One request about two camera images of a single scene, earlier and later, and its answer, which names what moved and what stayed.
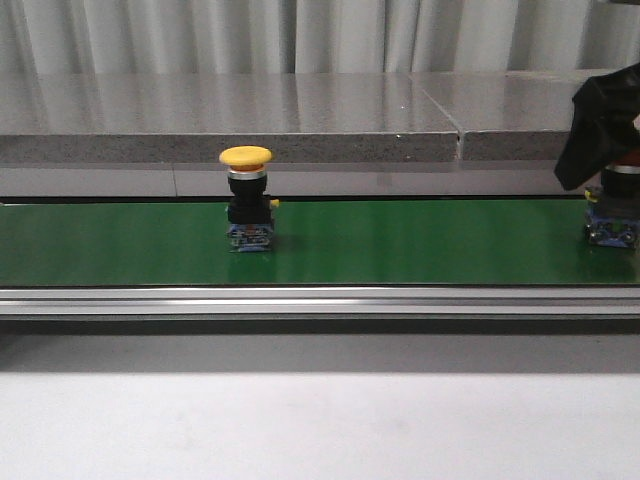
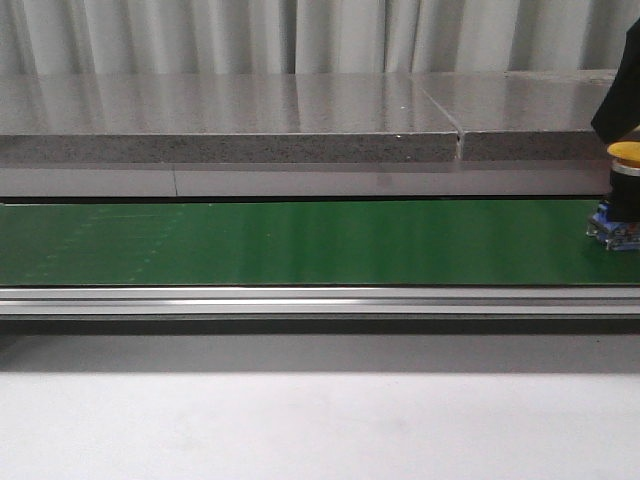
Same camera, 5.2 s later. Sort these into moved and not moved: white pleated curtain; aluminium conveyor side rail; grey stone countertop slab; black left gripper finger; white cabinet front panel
Moved: black left gripper finger
Not moved: white pleated curtain; white cabinet front panel; aluminium conveyor side rail; grey stone countertop slab
